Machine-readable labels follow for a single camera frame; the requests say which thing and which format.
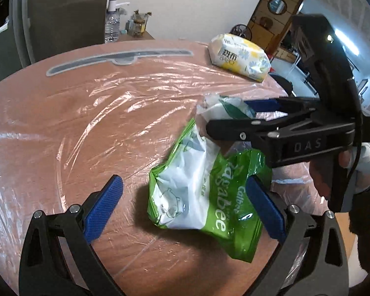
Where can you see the black fan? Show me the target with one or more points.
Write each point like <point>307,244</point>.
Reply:
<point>242,31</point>

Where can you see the round wall mirror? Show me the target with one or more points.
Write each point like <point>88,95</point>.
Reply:
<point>277,5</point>

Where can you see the person's right hand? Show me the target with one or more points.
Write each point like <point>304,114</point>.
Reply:
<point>319,178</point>

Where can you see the wooden cabinet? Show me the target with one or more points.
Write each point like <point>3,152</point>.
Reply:
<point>265,34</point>

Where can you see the yellow and white tissue pack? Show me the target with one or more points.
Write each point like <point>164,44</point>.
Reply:
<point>240,55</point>

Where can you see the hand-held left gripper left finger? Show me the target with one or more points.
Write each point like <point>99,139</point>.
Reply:
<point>106,205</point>

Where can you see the stainless steel refrigerator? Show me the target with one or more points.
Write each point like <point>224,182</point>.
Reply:
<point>49,18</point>

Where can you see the white and green plastic wrapper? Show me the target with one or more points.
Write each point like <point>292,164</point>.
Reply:
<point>222,106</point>

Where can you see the green snack bag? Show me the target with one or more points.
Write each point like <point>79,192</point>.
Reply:
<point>197,191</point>

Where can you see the grey plastic strip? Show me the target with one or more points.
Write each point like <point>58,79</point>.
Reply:
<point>120,58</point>

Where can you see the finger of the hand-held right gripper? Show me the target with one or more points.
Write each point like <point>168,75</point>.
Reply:
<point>259,105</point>
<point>231,128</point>

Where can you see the glass jar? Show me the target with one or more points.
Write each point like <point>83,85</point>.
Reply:
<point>139,26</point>

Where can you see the dark chair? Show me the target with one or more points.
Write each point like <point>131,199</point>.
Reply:
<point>282,83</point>

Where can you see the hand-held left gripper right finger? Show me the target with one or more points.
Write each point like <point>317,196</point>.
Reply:
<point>266,209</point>

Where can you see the clear water bottle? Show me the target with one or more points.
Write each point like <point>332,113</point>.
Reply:
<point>111,26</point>

